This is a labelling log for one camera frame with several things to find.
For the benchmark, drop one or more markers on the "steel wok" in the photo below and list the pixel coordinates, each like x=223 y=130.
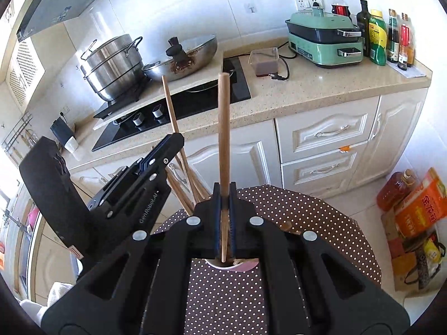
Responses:
x=195 y=69

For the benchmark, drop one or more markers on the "cream cabinet drawer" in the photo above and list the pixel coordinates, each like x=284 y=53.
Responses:
x=331 y=122
x=307 y=178

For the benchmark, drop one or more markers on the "green electric cooker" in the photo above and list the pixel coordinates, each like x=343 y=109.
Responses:
x=314 y=49

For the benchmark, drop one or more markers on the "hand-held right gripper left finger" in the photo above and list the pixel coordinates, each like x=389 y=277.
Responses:
x=217 y=223

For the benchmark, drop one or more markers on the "small wall hook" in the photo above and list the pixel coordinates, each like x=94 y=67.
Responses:
x=250 y=8

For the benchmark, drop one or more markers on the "white wall socket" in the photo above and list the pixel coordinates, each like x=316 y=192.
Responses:
x=303 y=4

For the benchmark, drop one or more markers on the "dark olive oil bottle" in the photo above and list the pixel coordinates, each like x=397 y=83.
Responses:
x=364 y=28

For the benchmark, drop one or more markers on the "grey range hood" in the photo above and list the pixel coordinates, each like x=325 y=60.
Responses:
x=52 y=3

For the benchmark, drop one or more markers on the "lattice door wall cabinet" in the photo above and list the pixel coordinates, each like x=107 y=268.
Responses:
x=24 y=69

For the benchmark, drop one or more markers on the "white paper sheet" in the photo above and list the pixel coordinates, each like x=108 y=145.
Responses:
x=415 y=71

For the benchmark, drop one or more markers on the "white fluffy cloth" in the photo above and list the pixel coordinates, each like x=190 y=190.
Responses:
x=56 y=296

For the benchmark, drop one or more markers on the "metal wall rack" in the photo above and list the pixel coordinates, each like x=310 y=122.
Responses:
x=19 y=132

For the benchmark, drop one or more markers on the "slim wooden chopstick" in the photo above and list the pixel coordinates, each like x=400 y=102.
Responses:
x=223 y=129
x=169 y=104

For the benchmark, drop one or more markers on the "stainless steel steamer pot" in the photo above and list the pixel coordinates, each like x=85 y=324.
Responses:
x=111 y=69

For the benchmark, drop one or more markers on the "brown polka-dot tablecloth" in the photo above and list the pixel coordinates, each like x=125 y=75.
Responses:
x=314 y=233

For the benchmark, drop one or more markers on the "pink cup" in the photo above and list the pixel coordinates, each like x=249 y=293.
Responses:
x=249 y=266

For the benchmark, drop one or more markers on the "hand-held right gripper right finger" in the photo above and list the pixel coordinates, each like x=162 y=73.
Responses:
x=234 y=223

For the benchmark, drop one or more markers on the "cream lower kitchen cabinets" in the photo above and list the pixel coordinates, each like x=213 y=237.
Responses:
x=391 y=129

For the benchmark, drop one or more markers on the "black glass gas stove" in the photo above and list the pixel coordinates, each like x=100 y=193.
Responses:
x=237 y=83

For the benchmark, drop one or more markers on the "green plastic bottle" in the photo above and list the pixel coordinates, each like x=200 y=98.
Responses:
x=378 y=38

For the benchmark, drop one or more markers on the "red label sauce bottle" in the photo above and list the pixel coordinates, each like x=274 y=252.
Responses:
x=404 y=35

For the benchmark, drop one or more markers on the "orange food bag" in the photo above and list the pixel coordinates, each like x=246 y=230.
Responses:
x=422 y=206

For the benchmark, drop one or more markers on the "white cup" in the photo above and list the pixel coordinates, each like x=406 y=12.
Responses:
x=71 y=144

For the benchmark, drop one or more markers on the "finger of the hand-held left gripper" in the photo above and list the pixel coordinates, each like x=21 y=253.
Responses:
x=153 y=153
x=167 y=153

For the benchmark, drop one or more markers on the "patterned shopping bag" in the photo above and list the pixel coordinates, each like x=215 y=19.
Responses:
x=426 y=261

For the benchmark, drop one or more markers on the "amber cooking oil bottle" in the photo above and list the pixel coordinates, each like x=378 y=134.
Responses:
x=393 y=192

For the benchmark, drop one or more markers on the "glass wok lid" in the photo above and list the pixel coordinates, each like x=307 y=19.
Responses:
x=199 y=47

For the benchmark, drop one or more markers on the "orange sticker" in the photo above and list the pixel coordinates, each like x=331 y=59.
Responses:
x=344 y=149

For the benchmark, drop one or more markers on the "clear plastic container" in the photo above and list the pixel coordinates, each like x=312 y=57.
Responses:
x=262 y=66

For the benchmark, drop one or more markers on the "cola bottle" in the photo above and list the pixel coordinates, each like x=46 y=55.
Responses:
x=340 y=7

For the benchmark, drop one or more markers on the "small dark bottle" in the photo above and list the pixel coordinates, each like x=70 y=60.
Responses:
x=403 y=61

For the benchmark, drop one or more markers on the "bunch of wooden chopsticks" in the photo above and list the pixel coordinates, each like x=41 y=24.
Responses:
x=181 y=192

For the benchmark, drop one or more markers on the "brown cardboard box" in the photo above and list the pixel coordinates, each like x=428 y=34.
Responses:
x=394 y=244

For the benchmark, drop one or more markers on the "dark soy sauce bottle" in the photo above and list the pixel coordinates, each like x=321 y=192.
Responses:
x=393 y=38

